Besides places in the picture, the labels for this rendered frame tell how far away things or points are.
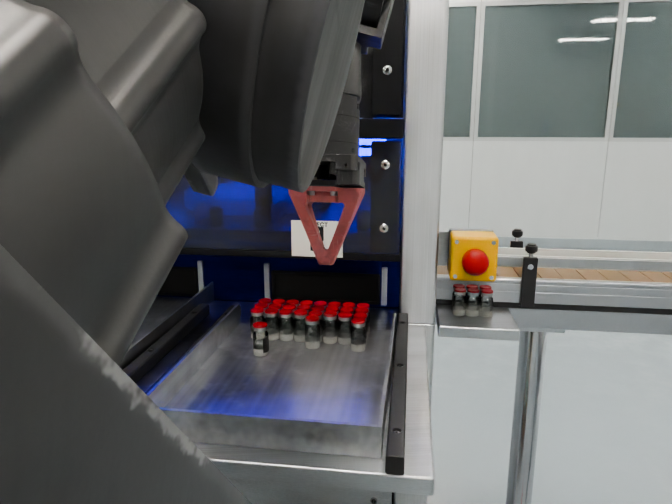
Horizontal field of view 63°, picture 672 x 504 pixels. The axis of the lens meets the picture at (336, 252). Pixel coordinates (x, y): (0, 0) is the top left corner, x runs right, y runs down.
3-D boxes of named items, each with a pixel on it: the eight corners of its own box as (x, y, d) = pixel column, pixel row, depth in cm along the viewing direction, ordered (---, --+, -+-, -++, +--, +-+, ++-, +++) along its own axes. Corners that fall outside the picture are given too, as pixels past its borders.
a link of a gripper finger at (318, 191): (365, 261, 57) (367, 169, 56) (359, 268, 50) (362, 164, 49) (300, 259, 58) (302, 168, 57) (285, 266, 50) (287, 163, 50)
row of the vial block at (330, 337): (253, 334, 86) (252, 306, 84) (367, 341, 83) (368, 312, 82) (248, 340, 83) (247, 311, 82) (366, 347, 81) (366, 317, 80)
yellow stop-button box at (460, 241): (446, 269, 94) (449, 227, 92) (490, 270, 93) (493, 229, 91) (449, 281, 87) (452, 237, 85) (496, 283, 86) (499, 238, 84)
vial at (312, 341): (306, 343, 82) (306, 314, 81) (321, 344, 82) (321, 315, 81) (303, 349, 80) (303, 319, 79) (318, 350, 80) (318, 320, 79)
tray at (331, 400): (238, 323, 91) (237, 303, 90) (395, 331, 87) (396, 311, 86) (135, 437, 58) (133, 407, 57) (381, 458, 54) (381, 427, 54)
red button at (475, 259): (460, 270, 87) (461, 245, 86) (485, 271, 87) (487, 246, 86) (462, 276, 84) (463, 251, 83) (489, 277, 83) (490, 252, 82)
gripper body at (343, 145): (366, 182, 56) (368, 109, 56) (357, 176, 46) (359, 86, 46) (303, 181, 57) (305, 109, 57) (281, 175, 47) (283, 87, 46)
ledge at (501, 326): (434, 308, 104) (435, 299, 103) (505, 311, 102) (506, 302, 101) (438, 336, 90) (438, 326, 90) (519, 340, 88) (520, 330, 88)
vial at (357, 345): (351, 346, 81) (351, 316, 80) (366, 347, 81) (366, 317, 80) (349, 352, 79) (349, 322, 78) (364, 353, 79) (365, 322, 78)
